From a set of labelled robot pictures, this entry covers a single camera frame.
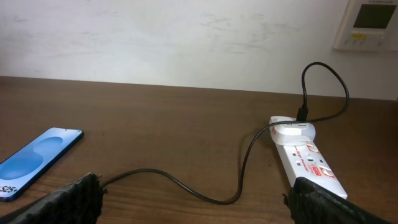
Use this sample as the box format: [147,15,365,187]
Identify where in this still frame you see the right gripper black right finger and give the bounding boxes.
[283,177,389,224]

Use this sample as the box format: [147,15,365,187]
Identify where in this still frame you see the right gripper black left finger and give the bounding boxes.
[1,173,104,224]

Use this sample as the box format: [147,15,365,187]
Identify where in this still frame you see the blue Samsung Galaxy smartphone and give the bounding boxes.
[1,127,84,202]

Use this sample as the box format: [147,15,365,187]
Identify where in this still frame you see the black USB charging cable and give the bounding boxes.
[99,62,350,206]

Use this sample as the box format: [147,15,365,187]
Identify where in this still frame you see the white USB charger adapter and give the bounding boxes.
[271,123,316,146]

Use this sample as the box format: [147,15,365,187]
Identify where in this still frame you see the white power strip red switches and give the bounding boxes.
[270,116,348,199]

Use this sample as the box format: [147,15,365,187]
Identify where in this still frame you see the white wall thermostat panel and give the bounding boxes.
[333,0,397,52]

